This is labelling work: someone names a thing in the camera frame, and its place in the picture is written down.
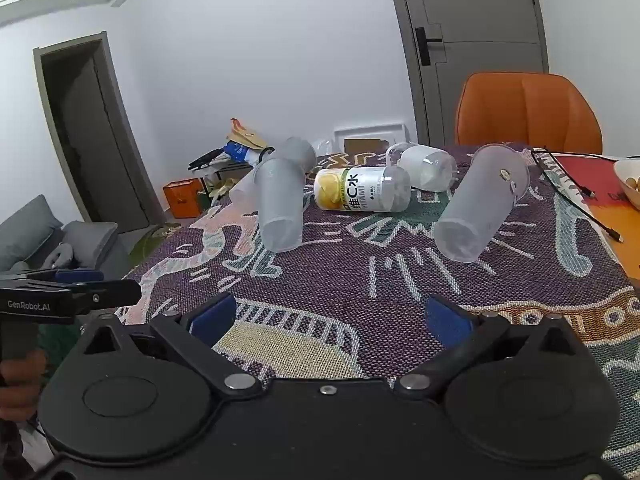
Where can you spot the orange box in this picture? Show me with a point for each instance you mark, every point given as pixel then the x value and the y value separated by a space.
pixel 182 199

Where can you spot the clear bottle with yellow label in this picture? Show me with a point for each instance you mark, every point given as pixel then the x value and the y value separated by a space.
pixel 370 190

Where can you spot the orange chair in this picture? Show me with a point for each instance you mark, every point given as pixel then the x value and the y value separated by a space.
pixel 525 110

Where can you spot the grey door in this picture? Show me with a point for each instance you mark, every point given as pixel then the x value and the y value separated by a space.
pixel 480 10

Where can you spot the grey sofa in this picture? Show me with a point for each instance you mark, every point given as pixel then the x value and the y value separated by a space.
pixel 25 235

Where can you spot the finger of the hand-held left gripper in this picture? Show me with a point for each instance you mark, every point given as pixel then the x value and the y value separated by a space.
pixel 110 292
pixel 77 276

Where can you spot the printed woven blanket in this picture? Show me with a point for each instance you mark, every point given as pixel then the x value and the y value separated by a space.
pixel 350 260

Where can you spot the white bowl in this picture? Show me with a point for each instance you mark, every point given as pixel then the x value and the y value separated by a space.
pixel 627 170

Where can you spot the frosted plastic cup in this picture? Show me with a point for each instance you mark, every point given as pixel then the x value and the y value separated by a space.
pixel 277 205
pixel 297 151
pixel 475 205

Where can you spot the brown cardboard piece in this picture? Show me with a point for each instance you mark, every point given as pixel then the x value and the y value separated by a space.
pixel 365 146

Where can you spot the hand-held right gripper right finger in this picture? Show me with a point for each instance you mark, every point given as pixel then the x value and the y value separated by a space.
pixel 447 317

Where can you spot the blue and white bag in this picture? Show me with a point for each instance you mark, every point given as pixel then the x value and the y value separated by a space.
pixel 237 152

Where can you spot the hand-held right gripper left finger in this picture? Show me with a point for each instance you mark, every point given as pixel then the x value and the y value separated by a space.
pixel 212 317

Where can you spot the tan paper bag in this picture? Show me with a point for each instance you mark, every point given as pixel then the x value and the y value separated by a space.
pixel 245 135

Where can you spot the clear plastic jar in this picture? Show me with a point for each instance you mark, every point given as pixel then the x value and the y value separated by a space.
pixel 430 165

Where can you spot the white frame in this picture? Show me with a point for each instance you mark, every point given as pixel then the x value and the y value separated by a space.
pixel 370 127

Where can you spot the dark brown door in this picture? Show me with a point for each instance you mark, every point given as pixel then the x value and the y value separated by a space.
pixel 85 135

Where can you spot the person's left hand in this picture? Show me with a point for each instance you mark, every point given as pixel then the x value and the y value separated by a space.
pixel 22 375

